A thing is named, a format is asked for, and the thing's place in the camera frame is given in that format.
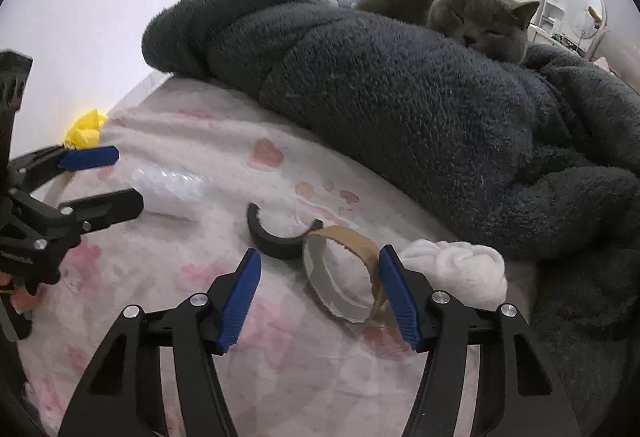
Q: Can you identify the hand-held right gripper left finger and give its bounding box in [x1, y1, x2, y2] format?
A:
[57, 248, 263, 437]

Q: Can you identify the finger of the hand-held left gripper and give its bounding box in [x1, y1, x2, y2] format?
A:
[57, 188, 145, 238]
[7, 144, 121, 192]

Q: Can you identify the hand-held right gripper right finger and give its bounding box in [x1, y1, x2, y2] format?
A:
[377, 244, 581, 437]

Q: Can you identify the yellow plastic bag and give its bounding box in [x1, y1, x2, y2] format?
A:
[64, 109, 109, 152]

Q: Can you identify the clear plastic bag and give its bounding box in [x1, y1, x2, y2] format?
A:
[131, 164, 206, 223]

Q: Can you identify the torn cardboard ring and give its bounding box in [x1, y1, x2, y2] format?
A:
[301, 225, 390, 324]

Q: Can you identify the person's left hand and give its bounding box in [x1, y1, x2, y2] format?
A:
[0, 269, 43, 315]

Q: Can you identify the white sock ball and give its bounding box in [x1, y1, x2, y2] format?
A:
[400, 239, 509, 313]

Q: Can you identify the black curved plastic piece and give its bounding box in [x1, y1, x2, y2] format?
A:
[246, 202, 324, 261]

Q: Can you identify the dark grey fleece blanket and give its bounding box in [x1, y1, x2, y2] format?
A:
[141, 0, 640, 433]

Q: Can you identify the grey cat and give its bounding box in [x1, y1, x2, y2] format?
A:
[355, 0, 542, 66]

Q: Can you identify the white dresser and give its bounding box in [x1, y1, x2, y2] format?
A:
[527, 0, 601, 58]

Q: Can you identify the beige bed headboard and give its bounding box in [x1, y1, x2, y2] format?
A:
[595, 28, 640, 94]

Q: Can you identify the round white mirror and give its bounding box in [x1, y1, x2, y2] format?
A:
[567, 0, 607, 56]

